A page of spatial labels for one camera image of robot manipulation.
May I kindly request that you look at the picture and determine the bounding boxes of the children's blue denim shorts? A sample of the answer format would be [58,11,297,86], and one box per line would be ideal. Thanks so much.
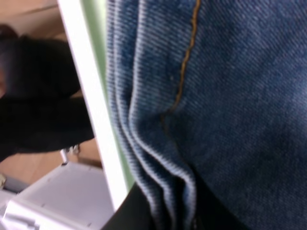
[107,0,307,230]

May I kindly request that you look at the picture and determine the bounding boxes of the white cabinet furniture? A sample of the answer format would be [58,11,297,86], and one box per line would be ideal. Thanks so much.
[0,143,116,230]

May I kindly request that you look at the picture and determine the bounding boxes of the person in black clothing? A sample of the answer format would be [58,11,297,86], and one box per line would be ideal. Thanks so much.
[0,24,94,160]

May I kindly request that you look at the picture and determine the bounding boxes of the light green plastic tray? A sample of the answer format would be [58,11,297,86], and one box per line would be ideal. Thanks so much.
[82,0,134,190]

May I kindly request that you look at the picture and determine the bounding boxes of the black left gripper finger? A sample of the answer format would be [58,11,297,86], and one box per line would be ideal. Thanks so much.
[102,184,155,230]

